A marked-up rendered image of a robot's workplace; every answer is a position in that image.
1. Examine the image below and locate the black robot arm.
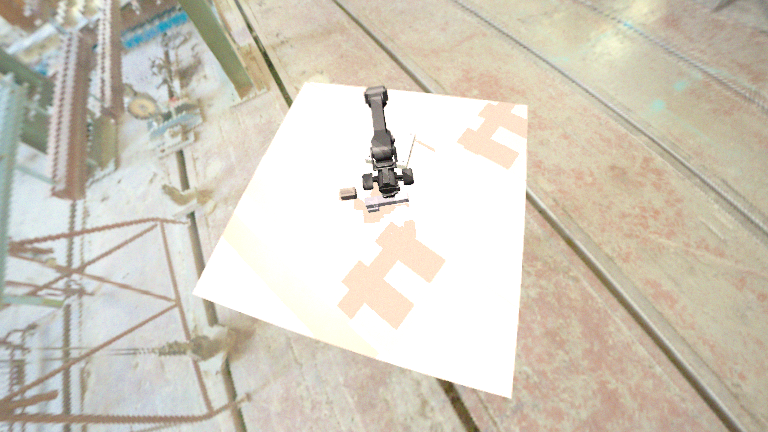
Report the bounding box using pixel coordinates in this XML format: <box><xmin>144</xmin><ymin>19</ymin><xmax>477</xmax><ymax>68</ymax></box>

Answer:
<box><xmin>363</xmin><ymin>85</ymin><xmax>400</xmax><ymax>199</ymax></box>

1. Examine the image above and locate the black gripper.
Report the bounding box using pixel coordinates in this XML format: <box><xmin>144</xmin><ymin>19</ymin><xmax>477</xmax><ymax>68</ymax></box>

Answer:
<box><xmin>362</xmin><ymin>168</ymin><xmax>414</xmax><ymax>191</ymax></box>

